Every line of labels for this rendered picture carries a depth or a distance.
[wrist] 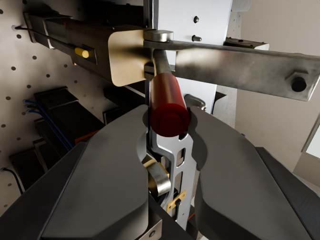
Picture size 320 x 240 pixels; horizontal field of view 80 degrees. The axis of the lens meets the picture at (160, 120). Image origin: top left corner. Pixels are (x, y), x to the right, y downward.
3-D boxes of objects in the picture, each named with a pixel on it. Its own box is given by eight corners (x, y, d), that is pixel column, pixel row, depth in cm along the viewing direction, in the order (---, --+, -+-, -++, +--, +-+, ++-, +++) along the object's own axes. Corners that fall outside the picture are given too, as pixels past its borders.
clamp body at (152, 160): (70, 105, 56) (155, 184, 33) (28, 118, 50) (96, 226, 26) (65, 84, 52) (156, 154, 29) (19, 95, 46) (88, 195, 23)
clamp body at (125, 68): (63, 40, 48) (159, 78, 26) (16, 45, 42) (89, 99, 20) (56, 10, 44) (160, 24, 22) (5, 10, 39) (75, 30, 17)
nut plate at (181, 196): (185, 189, 61) (188, 191, 60) (185, 196, 63) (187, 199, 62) (166, 205, 56) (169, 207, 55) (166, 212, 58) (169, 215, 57)
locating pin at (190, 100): (185, 103, 44) (209, 114, 40) (175, 107, 42) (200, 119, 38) (186, 90, 43) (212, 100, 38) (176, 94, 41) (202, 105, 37)
